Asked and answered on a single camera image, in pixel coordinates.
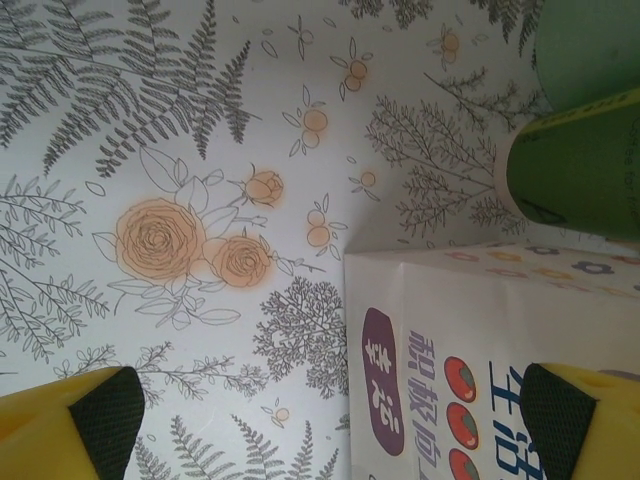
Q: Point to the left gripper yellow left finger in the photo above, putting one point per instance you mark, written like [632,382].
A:
[45,430]

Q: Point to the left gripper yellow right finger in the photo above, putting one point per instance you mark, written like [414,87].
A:
[595,430]

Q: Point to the green paper coffee cup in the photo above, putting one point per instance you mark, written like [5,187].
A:
[575,170]

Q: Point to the floral printed table cloth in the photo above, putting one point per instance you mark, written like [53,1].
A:
[150,100]

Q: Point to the mint green holder cup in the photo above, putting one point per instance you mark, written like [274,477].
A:
[590,45]

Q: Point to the white printed paper bag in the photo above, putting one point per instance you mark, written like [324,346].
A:
[450,300]

